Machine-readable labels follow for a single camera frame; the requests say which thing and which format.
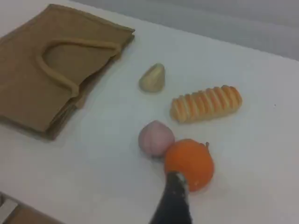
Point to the pink peach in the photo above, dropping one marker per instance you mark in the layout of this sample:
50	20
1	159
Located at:
155	138

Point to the cream cone-shaped food item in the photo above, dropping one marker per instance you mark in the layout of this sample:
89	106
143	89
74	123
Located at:
153	79

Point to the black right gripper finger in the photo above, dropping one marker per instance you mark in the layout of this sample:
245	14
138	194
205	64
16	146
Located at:
174	203

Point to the long striped bread loaf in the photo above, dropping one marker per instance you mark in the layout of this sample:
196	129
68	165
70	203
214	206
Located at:
205	105

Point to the orange round fruit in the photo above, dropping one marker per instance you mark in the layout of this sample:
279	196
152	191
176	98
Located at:
191	161

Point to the brown burlap tote bag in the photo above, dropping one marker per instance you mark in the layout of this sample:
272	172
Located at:
23	81

